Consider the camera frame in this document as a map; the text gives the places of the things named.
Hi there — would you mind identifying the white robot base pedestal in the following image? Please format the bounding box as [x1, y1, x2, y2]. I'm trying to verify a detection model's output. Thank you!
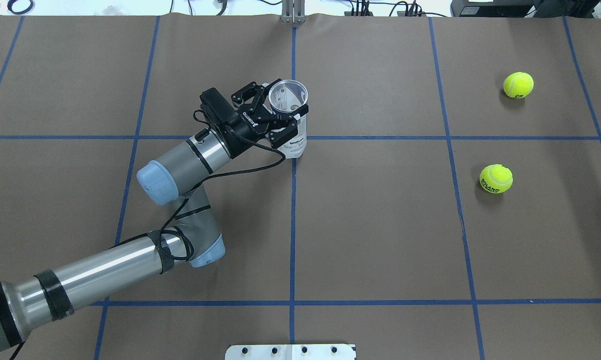
[224, 343, 358, 360]

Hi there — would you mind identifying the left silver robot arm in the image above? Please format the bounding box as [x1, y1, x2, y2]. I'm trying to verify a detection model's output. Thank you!
[0, 79, 309, 353]

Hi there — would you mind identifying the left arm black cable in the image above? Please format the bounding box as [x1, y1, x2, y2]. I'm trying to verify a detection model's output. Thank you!
[155, 110, 287, 263]

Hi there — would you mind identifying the tennis ball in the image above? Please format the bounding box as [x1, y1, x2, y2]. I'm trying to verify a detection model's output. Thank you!
[478, 164, 514, 194]
[502, 71, 535, 100]

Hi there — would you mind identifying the blue tape ring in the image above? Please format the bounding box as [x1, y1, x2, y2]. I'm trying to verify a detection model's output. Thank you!
[6, 0, 35, 15]

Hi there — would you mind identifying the aluminium frame post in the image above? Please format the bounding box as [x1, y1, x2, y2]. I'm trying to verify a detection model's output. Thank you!
[281, 0, 307, 25]

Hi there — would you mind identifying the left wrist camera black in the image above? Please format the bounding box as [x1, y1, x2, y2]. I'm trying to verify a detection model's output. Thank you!
[199, 88, 241, 127]

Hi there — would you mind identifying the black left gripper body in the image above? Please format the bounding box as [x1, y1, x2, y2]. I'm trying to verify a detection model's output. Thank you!
[224, 107, 264, 159]

